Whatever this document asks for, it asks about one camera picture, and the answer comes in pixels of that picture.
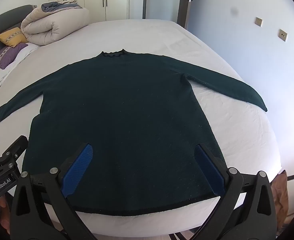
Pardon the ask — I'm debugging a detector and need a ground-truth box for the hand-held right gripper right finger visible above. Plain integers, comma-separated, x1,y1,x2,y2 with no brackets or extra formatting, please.
194,143,284,240

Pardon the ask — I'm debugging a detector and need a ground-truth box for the dark green sweater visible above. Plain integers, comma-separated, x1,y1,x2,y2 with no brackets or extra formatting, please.
0,49,268,217

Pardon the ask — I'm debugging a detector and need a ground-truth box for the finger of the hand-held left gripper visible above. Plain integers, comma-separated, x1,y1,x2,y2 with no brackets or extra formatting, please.
1,135,29,171

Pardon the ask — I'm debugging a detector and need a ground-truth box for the brown cloth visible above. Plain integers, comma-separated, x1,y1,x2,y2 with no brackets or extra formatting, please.
271,170,290,230

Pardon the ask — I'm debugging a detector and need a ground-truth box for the folded beige duvet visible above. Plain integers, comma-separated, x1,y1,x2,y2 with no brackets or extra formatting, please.
20,0,90,46

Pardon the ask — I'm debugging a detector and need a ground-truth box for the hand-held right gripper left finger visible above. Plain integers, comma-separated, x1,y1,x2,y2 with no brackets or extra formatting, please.
10,142,95,240

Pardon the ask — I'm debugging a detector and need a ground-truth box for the purple patterned pillow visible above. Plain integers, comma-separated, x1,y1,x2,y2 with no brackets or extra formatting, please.
0,42,28,69

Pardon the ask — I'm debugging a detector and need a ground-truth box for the grey padded headboard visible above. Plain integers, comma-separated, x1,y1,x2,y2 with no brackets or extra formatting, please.
0,4,38,74

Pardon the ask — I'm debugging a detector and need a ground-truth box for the bed with white sheet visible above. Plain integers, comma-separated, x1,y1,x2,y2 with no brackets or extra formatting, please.
0,19,283,240

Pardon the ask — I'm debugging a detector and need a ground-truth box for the brown door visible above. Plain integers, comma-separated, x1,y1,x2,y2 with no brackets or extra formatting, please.
176,0,195,29

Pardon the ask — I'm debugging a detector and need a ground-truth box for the yellow patterned pillow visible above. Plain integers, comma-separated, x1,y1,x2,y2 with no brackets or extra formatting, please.
0,27,28,48

